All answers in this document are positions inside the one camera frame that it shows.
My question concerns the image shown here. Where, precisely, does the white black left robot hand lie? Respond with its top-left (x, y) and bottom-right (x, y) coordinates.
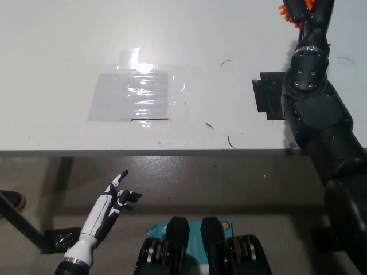
top-left (79, 170), bottom-right (142, 242)

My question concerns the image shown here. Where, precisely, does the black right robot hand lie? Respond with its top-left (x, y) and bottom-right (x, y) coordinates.
top-left (283, 0), bottom-right (336, 54)

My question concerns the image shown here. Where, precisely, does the orange microfibre duster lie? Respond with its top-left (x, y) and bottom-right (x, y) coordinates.
top-left (278, 0), bottom-right (316, 29)

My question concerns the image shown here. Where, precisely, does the black teal robot torso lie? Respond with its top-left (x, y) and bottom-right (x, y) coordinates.
top-left (133, 217), bottom-right (272, 275)

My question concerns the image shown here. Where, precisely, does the black floor tape patch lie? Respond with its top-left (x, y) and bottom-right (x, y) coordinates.
top-left (42, 227), bottom-right (82, 255)
top-left (311, 227), bottom-right (332, 253)

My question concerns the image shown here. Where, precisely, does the black diagonal bar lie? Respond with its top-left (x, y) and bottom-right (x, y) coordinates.
top-left (0, 191), bottom-right (54, 255)

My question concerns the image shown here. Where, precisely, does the black shoe tan sole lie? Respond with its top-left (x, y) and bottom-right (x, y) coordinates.
top-left (0, 190), bottom-right (27, 220)

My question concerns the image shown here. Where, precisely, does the clear taped plastic sheet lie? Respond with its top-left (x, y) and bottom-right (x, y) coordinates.
top-left (87, 73), bottom-right (170, 123)

